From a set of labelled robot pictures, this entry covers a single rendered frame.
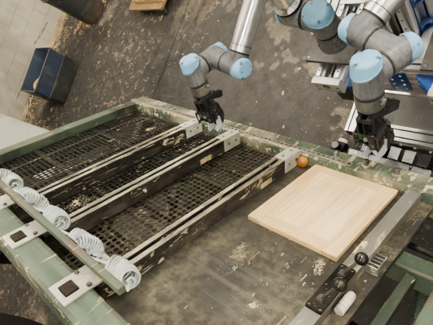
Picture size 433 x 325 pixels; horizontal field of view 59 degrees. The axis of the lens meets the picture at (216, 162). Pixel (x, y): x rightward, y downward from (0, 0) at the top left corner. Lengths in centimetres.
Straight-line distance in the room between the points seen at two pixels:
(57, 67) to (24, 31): 111
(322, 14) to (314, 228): 83
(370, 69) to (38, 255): 114
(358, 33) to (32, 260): 119
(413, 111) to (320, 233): 129
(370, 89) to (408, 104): 153
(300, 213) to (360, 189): 30
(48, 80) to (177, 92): 205
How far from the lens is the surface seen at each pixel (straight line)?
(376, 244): 138
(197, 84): 146
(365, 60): 100
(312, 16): 169
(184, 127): 217
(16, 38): 635
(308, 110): 299
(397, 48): 106
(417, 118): 250
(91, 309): 117
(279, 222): 146
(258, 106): 322
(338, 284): 106
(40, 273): 135
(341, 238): 141
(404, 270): 144
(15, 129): 493
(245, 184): 158
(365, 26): 112
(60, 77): 546
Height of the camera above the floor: 252
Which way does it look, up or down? 50 degrees down
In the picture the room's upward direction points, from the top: 67 degrees counter-clockwise
